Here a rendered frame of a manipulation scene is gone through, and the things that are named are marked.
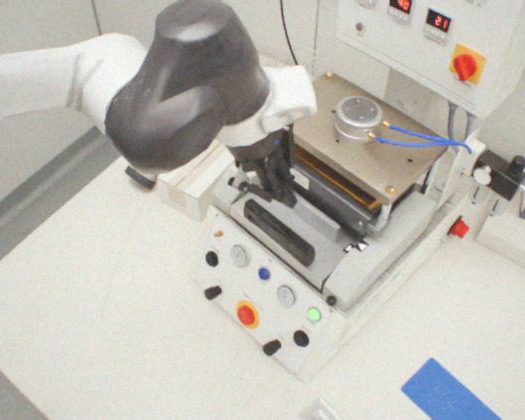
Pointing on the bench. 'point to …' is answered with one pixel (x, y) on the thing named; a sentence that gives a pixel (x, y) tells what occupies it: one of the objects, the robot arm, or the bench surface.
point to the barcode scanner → (141, 177)
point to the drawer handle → (280, 231)
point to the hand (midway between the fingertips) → (283, 192)
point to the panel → (262, 295)
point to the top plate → (368, 139)
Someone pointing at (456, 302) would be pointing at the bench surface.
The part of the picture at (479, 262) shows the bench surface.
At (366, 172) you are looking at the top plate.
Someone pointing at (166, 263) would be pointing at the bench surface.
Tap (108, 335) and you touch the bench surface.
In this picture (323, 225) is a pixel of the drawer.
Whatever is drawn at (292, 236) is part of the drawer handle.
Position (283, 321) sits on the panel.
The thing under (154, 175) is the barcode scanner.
